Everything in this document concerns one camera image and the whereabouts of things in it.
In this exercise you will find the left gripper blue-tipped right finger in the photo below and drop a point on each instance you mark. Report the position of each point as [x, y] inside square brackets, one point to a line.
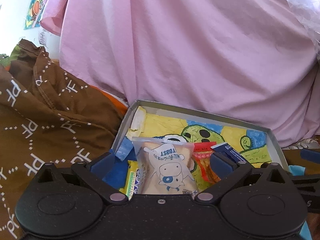
[232, 175]

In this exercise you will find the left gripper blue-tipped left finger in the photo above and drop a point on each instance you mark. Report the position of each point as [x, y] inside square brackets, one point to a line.
[91, 175]

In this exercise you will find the blue and white snack packet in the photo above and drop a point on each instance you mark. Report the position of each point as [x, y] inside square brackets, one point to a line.
[225, 153]

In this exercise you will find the red snack packet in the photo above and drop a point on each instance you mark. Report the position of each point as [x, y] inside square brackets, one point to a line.
[201, 155]

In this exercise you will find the toast bread clear packet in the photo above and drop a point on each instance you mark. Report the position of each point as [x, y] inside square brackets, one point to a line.
[164, 166]

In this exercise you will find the yellow candy packet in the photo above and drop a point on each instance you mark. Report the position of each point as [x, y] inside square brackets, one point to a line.
[132, 181]

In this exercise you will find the grey box with frog drawing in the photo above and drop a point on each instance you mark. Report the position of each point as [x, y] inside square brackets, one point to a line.
[155, 120]

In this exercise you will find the colourful cartoon blanket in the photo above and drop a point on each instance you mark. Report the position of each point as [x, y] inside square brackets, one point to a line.
[299, 166]

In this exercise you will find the brown PF patterned cloth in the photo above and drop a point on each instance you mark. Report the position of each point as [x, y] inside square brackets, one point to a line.
[47, 115]

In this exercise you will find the pink bed sheet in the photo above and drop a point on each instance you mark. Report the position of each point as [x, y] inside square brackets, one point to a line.
[250, 60]

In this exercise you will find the clear plastic bag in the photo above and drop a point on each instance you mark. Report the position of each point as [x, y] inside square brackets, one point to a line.
[307, 13]

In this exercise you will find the colourful wall poster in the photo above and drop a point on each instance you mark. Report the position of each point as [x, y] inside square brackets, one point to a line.
[34, 14]

